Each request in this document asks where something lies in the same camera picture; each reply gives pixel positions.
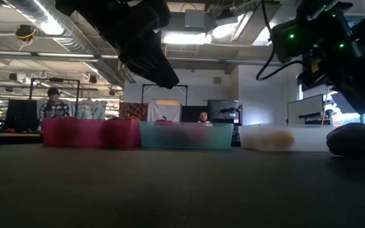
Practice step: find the red patterned cloth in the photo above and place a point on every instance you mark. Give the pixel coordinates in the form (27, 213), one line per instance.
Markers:
(133, 111)

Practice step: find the teal plastic basket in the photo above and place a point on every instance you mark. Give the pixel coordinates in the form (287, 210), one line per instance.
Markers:
(185, 142)

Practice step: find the silver ventilation duct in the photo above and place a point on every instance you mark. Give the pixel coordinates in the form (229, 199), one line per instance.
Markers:
(71, 38)

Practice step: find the white plastic basket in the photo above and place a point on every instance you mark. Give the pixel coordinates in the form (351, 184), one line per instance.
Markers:
(312, 139)

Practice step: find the pale floral cloth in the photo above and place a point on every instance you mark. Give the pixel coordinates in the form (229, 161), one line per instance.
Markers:
(92, 109)

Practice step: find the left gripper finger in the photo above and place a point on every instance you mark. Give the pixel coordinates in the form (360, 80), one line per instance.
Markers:
(151, 60)

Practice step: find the pink plastic basket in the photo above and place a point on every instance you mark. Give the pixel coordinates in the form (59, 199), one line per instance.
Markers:
(74, 134)

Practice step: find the black monitor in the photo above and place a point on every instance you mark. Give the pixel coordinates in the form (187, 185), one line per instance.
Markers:
(21, 114)

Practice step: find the grey ceiling box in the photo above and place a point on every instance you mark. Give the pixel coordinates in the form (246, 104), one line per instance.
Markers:
(194, 19)

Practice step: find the ceiling light panel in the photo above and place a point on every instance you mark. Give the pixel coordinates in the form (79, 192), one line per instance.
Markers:
(184, 38)

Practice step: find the white cloth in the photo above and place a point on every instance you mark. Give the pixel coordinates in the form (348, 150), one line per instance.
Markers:
(165, 112)

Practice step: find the yellow lemon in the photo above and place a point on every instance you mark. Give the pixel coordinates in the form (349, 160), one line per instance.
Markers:
(258, 141)
(282, 138)

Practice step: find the person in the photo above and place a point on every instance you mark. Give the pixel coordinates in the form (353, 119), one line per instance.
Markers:
(203, 117)
(54, 109)

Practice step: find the grey monitor back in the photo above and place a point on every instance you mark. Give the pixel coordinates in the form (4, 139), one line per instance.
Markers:
(306, 107)

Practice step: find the red bell pepper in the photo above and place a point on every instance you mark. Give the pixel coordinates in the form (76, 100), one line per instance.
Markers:
(201, 134)
(164, 121)

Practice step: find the black machine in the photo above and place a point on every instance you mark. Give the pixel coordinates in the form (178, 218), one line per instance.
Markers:
(225, 111)

